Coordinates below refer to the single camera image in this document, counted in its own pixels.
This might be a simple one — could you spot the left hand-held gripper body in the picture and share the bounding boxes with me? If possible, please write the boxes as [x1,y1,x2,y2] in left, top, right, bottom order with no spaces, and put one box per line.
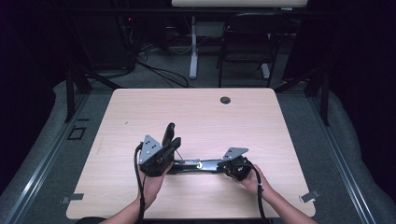
[138,133,176,178]

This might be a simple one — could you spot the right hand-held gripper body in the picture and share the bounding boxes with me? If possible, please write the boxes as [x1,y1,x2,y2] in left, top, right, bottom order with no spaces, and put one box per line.
[221,147,256,182]

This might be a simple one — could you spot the person's right hand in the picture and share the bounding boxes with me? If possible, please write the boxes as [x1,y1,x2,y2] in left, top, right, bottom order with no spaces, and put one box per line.
[239,164,274,201]

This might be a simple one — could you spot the person's left hand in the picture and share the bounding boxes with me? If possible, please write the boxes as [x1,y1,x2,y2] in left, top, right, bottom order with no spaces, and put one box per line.
[137,162,174,210]

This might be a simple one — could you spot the grey tape strip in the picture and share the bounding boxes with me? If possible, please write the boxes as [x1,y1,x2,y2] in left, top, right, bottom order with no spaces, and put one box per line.
[299,189,321,203]
[60,192,85,205]

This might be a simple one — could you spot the black tape square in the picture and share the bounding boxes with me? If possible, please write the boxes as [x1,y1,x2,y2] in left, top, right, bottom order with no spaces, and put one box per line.
[66,125,88,141]

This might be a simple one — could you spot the white desk leg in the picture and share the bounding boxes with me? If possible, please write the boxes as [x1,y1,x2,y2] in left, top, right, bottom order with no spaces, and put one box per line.
[189,15,200,80]

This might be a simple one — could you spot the black metal stand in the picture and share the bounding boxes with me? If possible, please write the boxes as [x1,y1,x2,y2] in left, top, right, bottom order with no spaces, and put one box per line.
[274,66,332,127]
[64,66,123,123]

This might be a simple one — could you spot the black folding chair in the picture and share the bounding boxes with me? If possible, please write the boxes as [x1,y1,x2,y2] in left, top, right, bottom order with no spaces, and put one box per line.
[217,12,289,89]

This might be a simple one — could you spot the black computer tower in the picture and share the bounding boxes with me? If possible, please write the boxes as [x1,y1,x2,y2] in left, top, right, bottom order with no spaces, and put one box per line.
[71,12,135,71]

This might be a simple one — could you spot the white desk top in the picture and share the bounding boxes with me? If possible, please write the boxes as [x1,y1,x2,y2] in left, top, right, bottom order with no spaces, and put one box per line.
[171,0,309,8]

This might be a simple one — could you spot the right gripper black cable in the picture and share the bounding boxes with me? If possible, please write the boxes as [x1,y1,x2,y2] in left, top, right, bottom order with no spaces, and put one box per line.
[239,158,269,224]

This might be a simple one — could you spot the black floor cables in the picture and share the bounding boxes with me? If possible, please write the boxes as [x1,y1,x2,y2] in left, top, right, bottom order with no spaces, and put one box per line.
[135,43,191,89]

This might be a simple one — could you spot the aluminium floor rail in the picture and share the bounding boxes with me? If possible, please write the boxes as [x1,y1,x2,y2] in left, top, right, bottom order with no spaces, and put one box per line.
[306,95,378,224]
[0,92,92,224]

